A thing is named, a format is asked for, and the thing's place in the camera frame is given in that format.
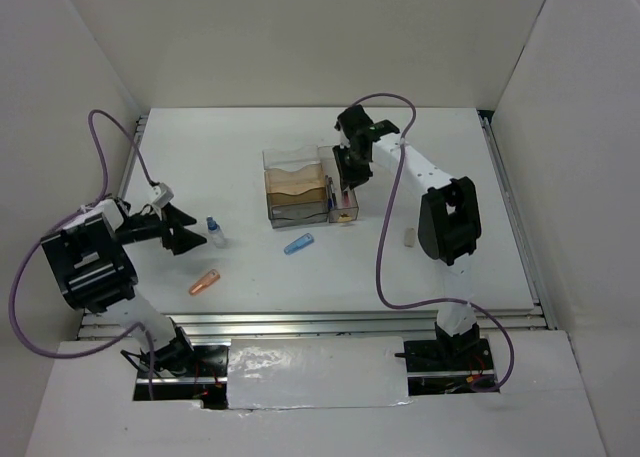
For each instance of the tiered clear stationery organizer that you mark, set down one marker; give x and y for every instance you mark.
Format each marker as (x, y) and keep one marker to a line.
(295, 187)

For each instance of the small blue cap bottle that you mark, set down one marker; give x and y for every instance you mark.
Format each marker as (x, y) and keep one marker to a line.
(215, 232)

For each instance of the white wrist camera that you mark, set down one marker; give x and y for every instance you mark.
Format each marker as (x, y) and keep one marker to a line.
(160, 195)
(342, 139)

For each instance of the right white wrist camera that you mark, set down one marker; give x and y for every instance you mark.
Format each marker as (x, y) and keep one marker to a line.
(342, 139)

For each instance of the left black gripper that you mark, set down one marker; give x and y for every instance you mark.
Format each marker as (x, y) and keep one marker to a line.
(183, 239)

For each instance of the blue transparent case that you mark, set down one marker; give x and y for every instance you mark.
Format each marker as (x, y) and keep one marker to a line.
(298, 244)

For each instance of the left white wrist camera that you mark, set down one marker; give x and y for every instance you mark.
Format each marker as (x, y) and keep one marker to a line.
(160, 195)

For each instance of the white foil sheet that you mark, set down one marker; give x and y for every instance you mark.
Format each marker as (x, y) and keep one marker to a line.
(316, 373)

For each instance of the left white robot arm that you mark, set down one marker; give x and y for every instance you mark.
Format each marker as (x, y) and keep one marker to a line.
(94, 273)

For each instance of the beige eraser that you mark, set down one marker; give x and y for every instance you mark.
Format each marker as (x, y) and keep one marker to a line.
(410, 237)

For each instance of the orange transparent case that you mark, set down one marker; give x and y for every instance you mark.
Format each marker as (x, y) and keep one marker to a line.
(203, 283)

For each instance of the black gel pen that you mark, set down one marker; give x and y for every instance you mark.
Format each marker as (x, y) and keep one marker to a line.
(333, 193)

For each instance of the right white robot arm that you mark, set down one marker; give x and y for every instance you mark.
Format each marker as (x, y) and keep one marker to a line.
(449, 224)

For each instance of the clear pen tray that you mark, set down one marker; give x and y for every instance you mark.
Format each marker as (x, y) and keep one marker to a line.
(342, 204)

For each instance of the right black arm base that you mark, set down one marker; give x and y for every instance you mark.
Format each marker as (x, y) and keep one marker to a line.
(429, 357)

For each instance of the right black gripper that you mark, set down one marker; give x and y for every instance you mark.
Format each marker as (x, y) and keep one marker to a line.
(347, 177)

